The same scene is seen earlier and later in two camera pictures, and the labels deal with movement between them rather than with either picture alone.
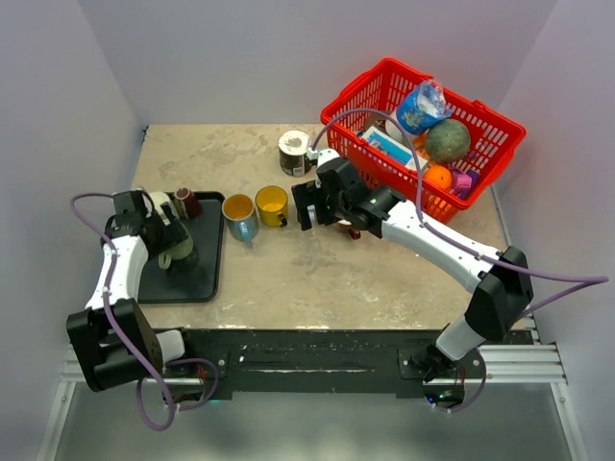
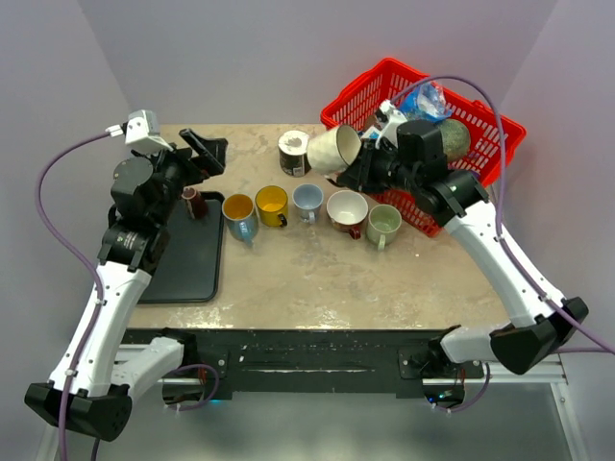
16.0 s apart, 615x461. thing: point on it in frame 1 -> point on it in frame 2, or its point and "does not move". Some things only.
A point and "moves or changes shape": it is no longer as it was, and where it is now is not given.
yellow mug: x=271 y=203 does not move
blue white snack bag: x=424 y=105 does not move
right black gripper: x=307 y=194 -> x=355 y=176
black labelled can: x=293 y=147 does not move
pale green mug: x=176 y=252 moves or changes shape
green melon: x=448 y=141 does not move
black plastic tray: x=194 y=279 does not move
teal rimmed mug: x=240 y=218 does not move
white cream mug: x=157 y=198 moves or changes shape
